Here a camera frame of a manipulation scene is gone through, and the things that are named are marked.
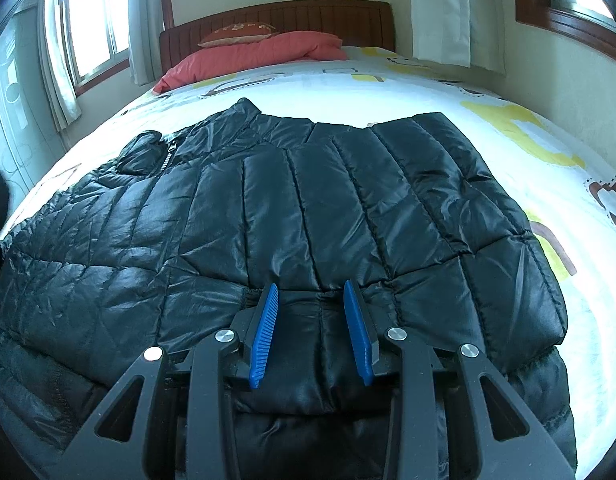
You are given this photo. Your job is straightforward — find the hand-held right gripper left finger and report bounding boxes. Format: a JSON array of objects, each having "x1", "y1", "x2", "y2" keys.
[{"x1": 52, "y1": 283, "x2": 279, "y2": 480}]

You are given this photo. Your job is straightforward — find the window with metal frame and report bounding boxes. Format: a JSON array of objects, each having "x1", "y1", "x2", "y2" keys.
[{"x1": 42, "y1": 0, "x2": 133, "y2": 96}]

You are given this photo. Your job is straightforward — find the white printed bed sheet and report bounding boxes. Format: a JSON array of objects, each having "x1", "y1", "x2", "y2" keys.
[{"x1": 0, "y1": 45, "x2": 616, "y2": 480}]

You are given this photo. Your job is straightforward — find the black puffer jacket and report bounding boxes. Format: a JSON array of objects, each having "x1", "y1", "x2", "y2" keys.
[{"x1": 0, "y1": 97, "x2": 576, "y2": 480}]

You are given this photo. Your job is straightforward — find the orange printed pillow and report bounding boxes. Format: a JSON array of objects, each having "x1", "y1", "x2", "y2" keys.
[{"x1": 198, "y1": 21, "x2": 281, "y2": 49}]

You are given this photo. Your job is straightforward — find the wooden headboard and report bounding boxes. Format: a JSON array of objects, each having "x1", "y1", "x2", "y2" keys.
[{"x1": 159, "y1": 0, "x2": 396, "y2": 73}]

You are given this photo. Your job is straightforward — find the wardrobe with glass doors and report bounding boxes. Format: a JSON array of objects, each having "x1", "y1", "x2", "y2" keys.
[{"x1": 0, "y1": 5, "x2": 64, "y2": 186}]

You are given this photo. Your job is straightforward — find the window with wooden frame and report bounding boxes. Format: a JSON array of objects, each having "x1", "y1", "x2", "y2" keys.
[{"x1": 512, "y1": 0, "x2": 616, "y2": 51}]

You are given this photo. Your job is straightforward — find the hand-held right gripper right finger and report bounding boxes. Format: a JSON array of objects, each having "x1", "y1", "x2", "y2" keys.
[{"x1": 343, "y1": 280, "x2": 576, "y2": 480}]

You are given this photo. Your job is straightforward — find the red pillow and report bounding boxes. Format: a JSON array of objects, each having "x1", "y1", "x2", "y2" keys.
[{"x1": 152, "y1": 30, "x2": 347, "y2": 95}]

